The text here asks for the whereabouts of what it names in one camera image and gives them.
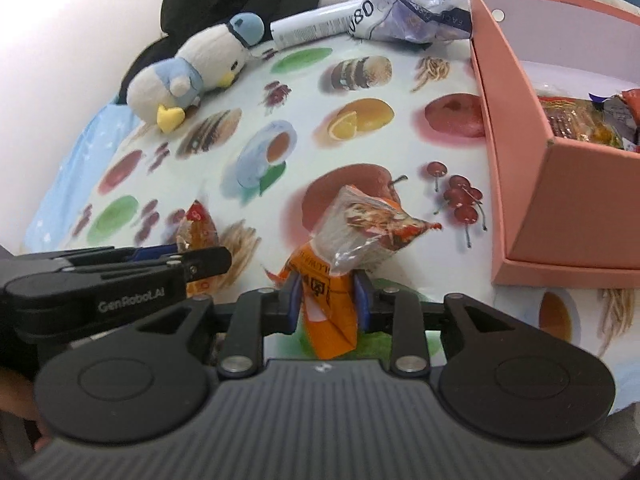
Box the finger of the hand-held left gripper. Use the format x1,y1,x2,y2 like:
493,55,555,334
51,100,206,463
62,244,181,266
102,246,234,283

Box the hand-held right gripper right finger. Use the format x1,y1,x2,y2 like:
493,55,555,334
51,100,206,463
355,271,506,376

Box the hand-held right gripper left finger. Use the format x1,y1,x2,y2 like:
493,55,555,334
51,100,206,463
132,276,301,376

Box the orange snack packet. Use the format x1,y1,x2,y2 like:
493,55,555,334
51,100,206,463
265,185,443,361

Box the small clear snack packet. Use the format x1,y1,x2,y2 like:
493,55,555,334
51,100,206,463
175,200,223,297

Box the pink cardboard box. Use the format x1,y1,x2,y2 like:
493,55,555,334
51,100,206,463
467,0,640,288

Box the pile of snack packets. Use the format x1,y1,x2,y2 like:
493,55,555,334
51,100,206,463
535,87,640,153

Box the purple snack bag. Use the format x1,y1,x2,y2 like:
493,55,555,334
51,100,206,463
587,91,640,133

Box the person's left hand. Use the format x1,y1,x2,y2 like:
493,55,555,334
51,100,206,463
0,366,41,421

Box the fruit-printed cloth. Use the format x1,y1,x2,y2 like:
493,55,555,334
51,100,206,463
20,35,640,361

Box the plush penguin toy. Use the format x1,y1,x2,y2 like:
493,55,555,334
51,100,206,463
126,12,266,134

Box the white tube bottle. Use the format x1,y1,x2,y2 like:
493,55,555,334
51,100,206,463
270,1,351,51

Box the crumpled clear plastic bag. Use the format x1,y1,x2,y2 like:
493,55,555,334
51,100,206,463
345,0,473,46

